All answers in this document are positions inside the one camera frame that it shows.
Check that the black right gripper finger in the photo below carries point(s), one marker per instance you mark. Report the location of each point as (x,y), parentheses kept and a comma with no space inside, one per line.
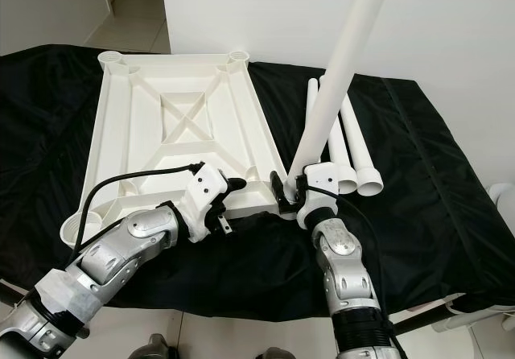
(280,192)

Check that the white plastic children table top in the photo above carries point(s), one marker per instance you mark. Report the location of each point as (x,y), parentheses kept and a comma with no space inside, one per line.
(137,134)

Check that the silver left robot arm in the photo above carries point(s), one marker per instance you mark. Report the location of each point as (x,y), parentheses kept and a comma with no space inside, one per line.
(121,250)

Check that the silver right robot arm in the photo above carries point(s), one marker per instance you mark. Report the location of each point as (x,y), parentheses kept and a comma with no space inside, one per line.
(342,250)

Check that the black cloth table cover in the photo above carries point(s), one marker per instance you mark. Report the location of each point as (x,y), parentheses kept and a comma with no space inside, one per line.
(434,238)

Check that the grey robot left leg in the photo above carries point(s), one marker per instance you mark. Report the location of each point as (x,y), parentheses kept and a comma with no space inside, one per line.
(161,348)

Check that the grey robot leg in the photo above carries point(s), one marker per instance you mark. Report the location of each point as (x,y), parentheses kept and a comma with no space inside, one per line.
(161,348)
(278,355)

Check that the grey robot right leg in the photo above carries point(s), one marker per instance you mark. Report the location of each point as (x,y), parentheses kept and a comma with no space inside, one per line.
(278,355)

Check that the white floor fan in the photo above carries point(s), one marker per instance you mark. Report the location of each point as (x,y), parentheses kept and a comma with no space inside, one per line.
(505,196)

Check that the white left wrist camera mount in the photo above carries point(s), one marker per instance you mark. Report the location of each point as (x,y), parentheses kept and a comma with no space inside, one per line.
(205,186)

